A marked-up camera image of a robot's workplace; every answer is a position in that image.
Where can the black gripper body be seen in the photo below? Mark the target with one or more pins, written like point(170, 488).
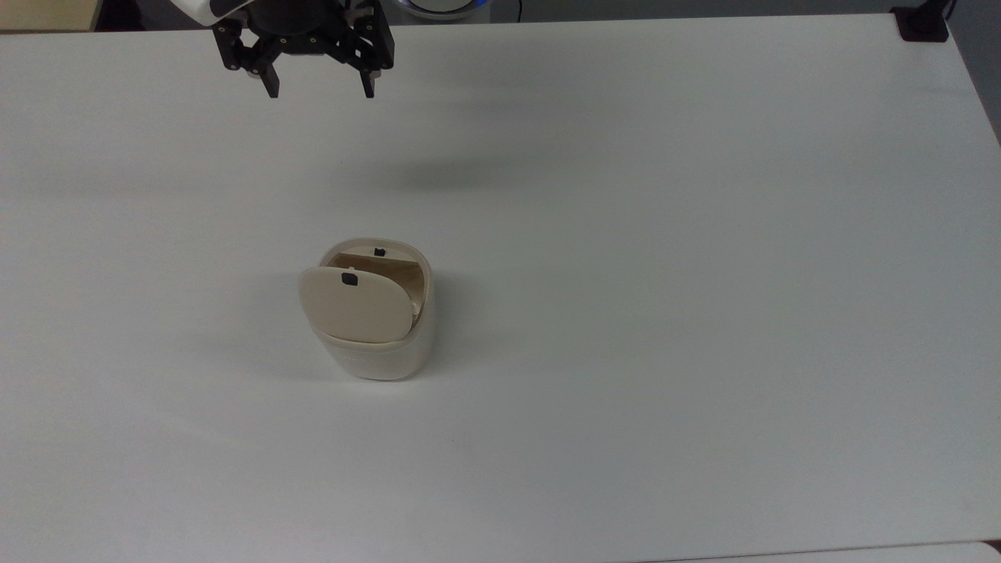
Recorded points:
point(301, 27)

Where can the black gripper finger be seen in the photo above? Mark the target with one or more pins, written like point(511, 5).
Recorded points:
point(249, 56)
point(369, 48)

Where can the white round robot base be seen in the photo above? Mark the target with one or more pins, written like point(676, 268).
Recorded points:
point(439, 7)

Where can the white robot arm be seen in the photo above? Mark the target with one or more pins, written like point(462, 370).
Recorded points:
point(211, 8)

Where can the beige trash bin lid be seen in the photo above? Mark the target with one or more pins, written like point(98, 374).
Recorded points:
point(356, 305)

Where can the beige trash bin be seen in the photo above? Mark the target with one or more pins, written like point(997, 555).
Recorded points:
point(391, 356)

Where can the beige cabinet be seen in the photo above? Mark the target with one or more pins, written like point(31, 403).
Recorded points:
point(47, 14)

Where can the black table clamp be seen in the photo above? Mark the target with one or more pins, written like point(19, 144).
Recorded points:
point(924, 22)

